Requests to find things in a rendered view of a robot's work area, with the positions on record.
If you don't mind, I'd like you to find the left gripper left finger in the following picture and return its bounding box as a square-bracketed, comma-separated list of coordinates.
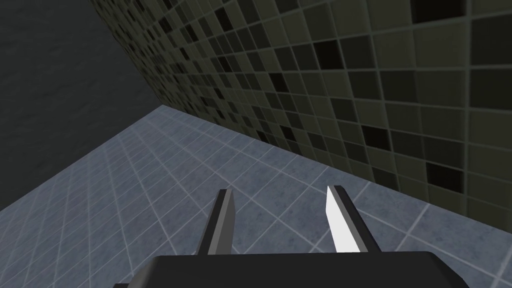
[195, 188, 236, 256]

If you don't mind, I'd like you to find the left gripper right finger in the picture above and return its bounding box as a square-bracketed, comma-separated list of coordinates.
[325, 185, 383, 254]

